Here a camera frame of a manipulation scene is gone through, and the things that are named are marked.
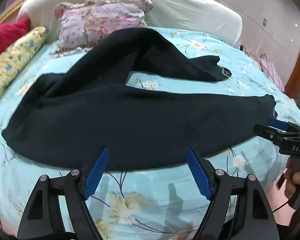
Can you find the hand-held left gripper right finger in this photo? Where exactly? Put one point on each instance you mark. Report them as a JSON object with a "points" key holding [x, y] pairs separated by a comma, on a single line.
{"points": [[198, 172]]}

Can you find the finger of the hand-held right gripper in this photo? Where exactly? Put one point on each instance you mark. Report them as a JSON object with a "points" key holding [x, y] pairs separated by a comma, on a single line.
{"points": [[277, 123], [265, 131]]}

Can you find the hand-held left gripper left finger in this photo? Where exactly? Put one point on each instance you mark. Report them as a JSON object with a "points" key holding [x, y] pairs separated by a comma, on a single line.
{"points": [[97, 172]]}

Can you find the black pants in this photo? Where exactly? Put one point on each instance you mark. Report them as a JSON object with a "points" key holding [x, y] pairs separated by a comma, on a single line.
{"points": [[130, 120]]}

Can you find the pink striped cloth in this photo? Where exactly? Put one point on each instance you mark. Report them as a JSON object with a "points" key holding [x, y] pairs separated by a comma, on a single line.
{"points": [[272, 72]]}

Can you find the light blue floral bed sheet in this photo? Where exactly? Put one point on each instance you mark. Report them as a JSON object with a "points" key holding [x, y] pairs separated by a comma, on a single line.
{"points": [[155, 200]]}

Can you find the yellow floral pillow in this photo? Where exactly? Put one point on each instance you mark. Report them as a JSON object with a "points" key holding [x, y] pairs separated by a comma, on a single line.
{"points": [[15, 55]]}

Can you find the white ribbed headboard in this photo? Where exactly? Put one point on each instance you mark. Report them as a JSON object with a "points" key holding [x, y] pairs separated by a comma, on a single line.
{"points": [[190, 7]]}

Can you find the purple floral pillow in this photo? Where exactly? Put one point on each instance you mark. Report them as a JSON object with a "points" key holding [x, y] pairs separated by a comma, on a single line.
{"points": [[100, 22]]}

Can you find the red pillow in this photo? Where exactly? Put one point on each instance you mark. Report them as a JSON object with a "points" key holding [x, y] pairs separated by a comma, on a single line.
{"points": [[7, 36]]}

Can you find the wooden door frame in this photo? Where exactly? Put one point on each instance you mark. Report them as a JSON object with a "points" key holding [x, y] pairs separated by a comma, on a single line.
{"points": [[298, 67]]}

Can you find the wall socket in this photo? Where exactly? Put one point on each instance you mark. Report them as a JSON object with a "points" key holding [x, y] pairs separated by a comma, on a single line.
{"points": [[265, 22]]}

